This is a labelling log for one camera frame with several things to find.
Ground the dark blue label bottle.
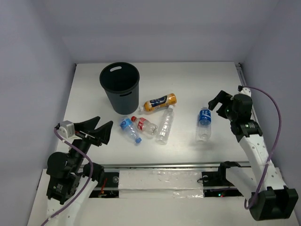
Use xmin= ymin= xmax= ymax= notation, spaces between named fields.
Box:
xmin=198 ymin=107 xmax=212 ymax=142

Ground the light blue label water bottle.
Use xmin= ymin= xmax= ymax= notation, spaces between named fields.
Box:
xmin=119 ymin=116 xmax=142 ymax=144

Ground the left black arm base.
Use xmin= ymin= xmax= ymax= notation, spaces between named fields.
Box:
xmin=83 ymin=163 xmax=105 ymax=187

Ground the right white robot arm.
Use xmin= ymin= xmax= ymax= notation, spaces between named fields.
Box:
xmin=208 ymin=86 xmax=299 ymax=221

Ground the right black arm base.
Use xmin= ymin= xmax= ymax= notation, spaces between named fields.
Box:
xmin=201 ymin=161 xmax=241 ymax=187

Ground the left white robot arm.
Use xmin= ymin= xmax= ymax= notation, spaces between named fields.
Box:
xmin=42 ymin=116 xmax=113 ymax=226

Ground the dark grey plastic bin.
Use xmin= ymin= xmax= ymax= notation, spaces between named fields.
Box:
xmin=99 ymin=62 xmax=140 ymax=115

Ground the red label clear bottle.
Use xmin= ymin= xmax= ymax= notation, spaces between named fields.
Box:
xmin=131 ymin=116 xmax=158 ymax=139

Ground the orange drink bottle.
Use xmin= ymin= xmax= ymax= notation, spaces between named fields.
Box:
xmin=139 ymin=93 xmax=177 ymax=112

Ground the clear unlabelled plastic bottle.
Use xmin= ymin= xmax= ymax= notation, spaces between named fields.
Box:
xmin=156 ymin=105 xmax=174 ymax=145

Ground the white foam block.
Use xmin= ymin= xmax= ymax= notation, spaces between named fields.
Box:
xmin=118 ymin=169 xmax=204 ymax=199

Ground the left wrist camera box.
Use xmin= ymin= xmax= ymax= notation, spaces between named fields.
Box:
xmin=58 ymin=121 xmax=75 ymax=139

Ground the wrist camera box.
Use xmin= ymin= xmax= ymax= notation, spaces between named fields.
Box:
xmin=58 ymin=121 xmax=75 ymax=139
xmin=238 ymin=85 xmax=251 ymax=97

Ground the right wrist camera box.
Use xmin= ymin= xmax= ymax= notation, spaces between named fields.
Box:
xmin=238 ymin=85 xmax=251 ymax=97

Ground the aluminium rail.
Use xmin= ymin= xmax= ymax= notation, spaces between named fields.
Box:
xmin=79 ymin=161 xmax=251 ymax=169

